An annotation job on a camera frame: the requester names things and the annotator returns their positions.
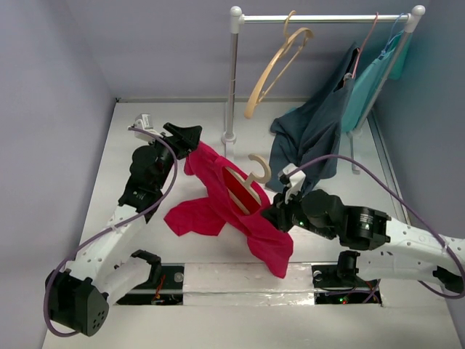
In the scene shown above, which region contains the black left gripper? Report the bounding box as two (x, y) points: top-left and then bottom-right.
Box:
(147, 124), (200, 190)

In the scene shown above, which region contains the beige wooden hanger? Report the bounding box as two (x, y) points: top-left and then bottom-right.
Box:
(222, 153), (272, 215)
(243, 9), (315, 120)

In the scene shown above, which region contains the red t shirt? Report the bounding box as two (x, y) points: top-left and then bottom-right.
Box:
(164, 143), (294, 278)

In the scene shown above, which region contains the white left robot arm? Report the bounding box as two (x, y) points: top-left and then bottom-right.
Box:
(43, 121), (202, 337)

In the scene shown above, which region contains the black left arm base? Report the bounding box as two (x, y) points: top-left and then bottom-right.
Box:
(116, 250), (185, 305)

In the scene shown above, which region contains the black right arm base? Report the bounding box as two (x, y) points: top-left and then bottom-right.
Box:
(312, 250), (382, 305)

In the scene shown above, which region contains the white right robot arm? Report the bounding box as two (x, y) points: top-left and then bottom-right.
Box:
(262, 190), (464, 295)

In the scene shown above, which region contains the dark teal t shirt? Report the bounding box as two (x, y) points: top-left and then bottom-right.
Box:
(266, 43), (359, 192)

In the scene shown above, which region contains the turquoise t shirt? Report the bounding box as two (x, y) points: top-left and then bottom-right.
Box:
(341, 31), (403, 132)

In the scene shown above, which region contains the pink hanger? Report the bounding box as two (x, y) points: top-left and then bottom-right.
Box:
(352, 12), (379, 79)

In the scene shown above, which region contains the blue hanger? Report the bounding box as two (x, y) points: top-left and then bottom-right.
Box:
(380, 13), (405, 57)

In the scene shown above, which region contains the white clothes rack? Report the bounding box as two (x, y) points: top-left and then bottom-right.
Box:
(222, 5), (426, 161)

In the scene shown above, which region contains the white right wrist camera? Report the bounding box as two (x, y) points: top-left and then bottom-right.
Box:
(278, 164), (306, 204)

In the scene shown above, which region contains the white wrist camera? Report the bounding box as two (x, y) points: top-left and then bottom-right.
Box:
(129, 113), (161, 143)
(278, 164), (306, 204)

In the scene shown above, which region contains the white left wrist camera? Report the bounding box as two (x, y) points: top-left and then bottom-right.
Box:
(129, 113), (161, 143)

